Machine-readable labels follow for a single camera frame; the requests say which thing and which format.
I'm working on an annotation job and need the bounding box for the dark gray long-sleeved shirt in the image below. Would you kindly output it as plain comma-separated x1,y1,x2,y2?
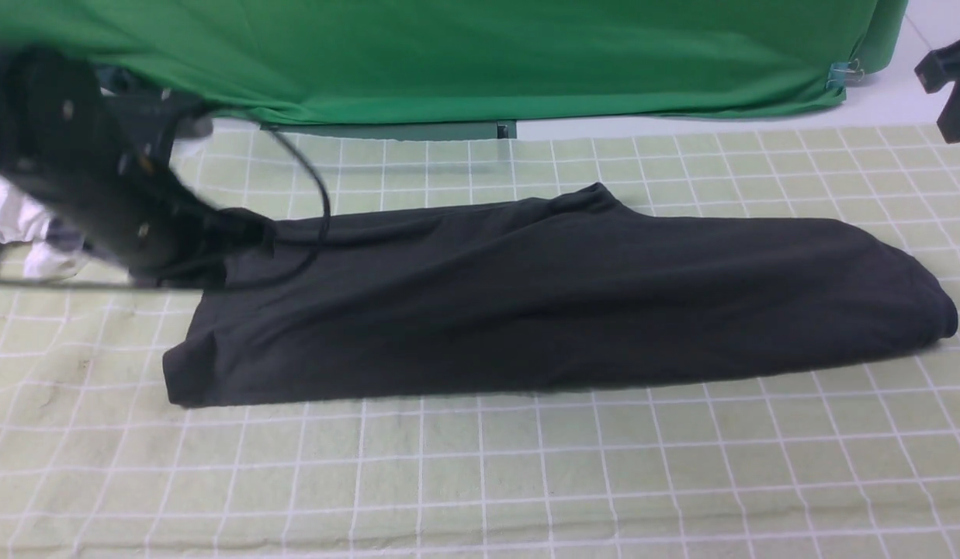
161,183,958,408

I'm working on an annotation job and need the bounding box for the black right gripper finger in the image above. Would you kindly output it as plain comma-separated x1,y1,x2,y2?
913,39,960,144

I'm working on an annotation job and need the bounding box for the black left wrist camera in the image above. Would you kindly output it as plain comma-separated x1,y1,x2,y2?
94,66,213,162

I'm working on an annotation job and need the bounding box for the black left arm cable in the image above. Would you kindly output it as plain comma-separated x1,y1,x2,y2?
0,128,333,294

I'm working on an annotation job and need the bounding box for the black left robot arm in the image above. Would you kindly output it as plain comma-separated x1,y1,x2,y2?
0,47,275,290

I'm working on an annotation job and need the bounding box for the blue binder clip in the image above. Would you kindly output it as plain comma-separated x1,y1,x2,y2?
825,59,865,91

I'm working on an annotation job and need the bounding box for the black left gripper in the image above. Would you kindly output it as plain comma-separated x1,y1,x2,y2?
6,155,275,291

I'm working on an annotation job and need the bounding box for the green backdrop cloth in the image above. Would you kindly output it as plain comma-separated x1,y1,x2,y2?
0,1,906,125

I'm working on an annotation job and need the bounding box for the white crumpled shirt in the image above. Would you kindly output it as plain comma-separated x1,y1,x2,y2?
0,176,88,280

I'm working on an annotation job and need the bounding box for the green checkered table cloth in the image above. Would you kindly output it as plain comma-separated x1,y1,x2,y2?
0,125,960,558

